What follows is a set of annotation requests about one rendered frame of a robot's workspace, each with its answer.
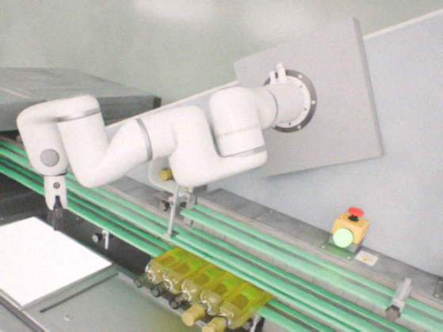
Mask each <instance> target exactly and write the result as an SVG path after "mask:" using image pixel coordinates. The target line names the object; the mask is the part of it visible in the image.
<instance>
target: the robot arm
mask: <svg viewBox="0 0 443 332"><path fill-rule="evenodd" d="M283 66H284V63H279V64H277V65H276V68H277V72H278V75H279V78H276V79H275V74H274V71H272V72H270V73H269V74H270V78H271V82H270V84H269V85H267V86H261V87H255V88H245V87H239V86H230V87H225V88H222V89H219V90H218V91H216V92H214V93H213V94H212V95H211V98H210V101H209V115H210V122H211V125H212V128H213V132H214V135H215V137H216V139H217V143H218V148H219V152H220V155H221V156H219V155H218V154H217V152H216V149H215V146H214V143H213V141H212V137H211V133H210V128H209V126H208V123H207V120H206V116H205V114H204V112H202V109H201V108H200V107H198V106H195V105H188V106H183V107H178V108H172V109H169V110H168V111H163V112H159V113H155V114H152V115H146V116H143V117H139V118H135V119H129V120H127V122H126V123H124V124H123V126H122V127H121V128H119V130H118V131H117V132H116V135H115V137H114V138H113V139H112V142H111V144H110V141H109V139H108V136H107V132H106V130H105V126H104V121H103V118H102V114H101V112H100V105H99V103H98V101H97V99H96V98H93V97H92V96H89V95H84V94H82V95H77V96H70V97H66V98H62V99H58V100H51V101H48V102H43V103H40V104H37V105H35V106H32V107H30V108H26V109H25V110H23V112H22V113H20V114H19V116H18V119H17V126H18V130H19V132H20V134H21V138H22V141H23V144H24V146H25V150H26V153H27V155H28V159H29V161H31V163H32V166H33V167H34V168H35V169H36V170H37V171H38V172H39V173H40V175H43V176H45V181H44V191H46V199H47V204H48V221H49V222H50V223H51V222H53V230H54V232H61V230H65V221H64V213H63V208H64V209H66V208H67V200H66V183H65V177H64V175H66V174H67V167H68V165H69V164H70V166H71V167H72V169H73V171H74V174H75V176H76V178H77V179H78V181H79V183H80V184H81V185H82V186H85V187H101V186H103V185H106V184H109V183H113V181H115V180H117V179H118V178H120V177H123V176H124V175H126V174H127V173H128V172H130V171H131V169H134V168H136V167H137V166H139V165H140V164H143V163H146V162H149V161H152V160H156V158H160V157H165V156H167V157H168V160H169V163H170V166H171V169H172V173H173V176H174V178H175V180H176V181H177V183H178V184H179V185H181V186H182V187H198V186H203V185H206V184H209V183H211V182H215V181H218V180H220V179H224V178H228V177H231V176H234V175H239V174H243V173H245V172H250V171H252V169H255V168H258V167H259V166H261V165H263V164H264V163H265V162H266V161H267V148H266V144H265V141H264V137H263V134H262V130H264V129H267V128H269V127H272V126H281V127H291V126H296V125H297V124H298V123H301V122H302V121H303V120H304V119H305V117H306V115H307V114H308V112H309V108H310V95H309V91H308V89H307V87H306V86H305V84H303V83H302V82H301V81H299V80H298V79H297V78H296V77H291V76H286V73H285V68H283Z"/></svg>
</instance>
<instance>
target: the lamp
mask: <svg viewBox="0 0 443 332"><path fill-rule="evenodd" d="M333 238H334V241H335V244H336V245H338V246H339V247H347V246H348V245H350V243H351V242H352V241H353V238H354V236H353V233H352V231H351V230H350V229H349V228H345V227H343V228H338V229H337V230H336V232H335V234H334V237H333Z"/></svg>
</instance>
